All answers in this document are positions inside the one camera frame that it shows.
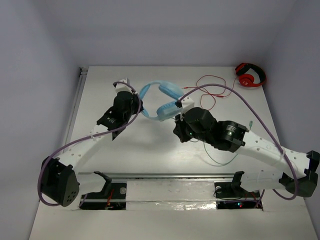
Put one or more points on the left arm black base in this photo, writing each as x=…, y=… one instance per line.
x=111, y=196

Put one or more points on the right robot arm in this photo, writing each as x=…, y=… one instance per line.
x=295, y=171

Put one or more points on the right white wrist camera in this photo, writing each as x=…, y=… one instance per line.
x=185, y=104

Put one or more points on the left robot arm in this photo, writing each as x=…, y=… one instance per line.
x=58, y=181

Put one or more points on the red and black headphones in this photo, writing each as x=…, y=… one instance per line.
x=247, y=80

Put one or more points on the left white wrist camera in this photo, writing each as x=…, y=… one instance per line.
x=122, y=86

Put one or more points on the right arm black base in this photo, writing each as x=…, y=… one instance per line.
x=231, y=196

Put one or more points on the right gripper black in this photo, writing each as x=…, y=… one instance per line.
x=179, y=128

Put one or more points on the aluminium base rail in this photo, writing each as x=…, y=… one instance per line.
x=170, y=191

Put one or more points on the light blue headphones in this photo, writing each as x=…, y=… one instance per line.
x=166, y=109

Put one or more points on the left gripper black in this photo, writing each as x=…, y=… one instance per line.
x=136, y=103

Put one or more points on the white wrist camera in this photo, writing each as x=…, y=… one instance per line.
x=122, y=86
x=185, y=104

